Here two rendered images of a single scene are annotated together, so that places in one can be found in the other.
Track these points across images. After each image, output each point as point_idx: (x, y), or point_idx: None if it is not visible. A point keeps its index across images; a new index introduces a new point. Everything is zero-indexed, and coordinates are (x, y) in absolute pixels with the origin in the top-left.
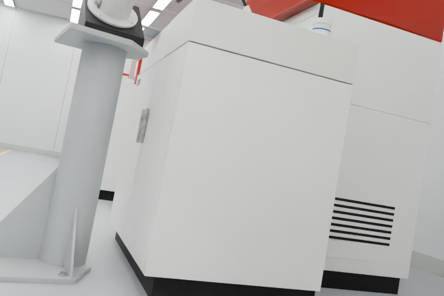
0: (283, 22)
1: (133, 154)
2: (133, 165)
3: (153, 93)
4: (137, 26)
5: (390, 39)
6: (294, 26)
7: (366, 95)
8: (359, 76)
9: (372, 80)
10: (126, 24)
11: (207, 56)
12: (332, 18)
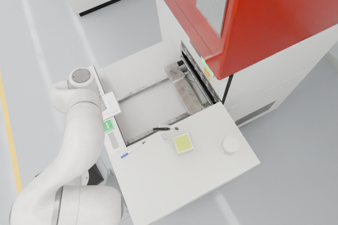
0: (200, 195)
1: None
2: None
3: None
4: (90, 173)
5: (300, 48)
6: (208, 191)
7: (266, 84)
8: (262, 82)
9: (274, 76)
10: (84, 183)
11: (156, 220)
12: (241, 75)
